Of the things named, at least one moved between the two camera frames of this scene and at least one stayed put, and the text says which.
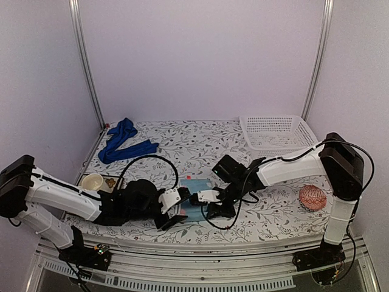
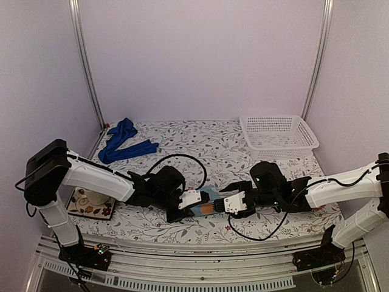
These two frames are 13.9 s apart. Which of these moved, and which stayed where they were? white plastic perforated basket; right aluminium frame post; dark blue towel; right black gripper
Moved: right black gripper
Stayed: dark blue towel; white plastic perforated basket; right aluminium frame post
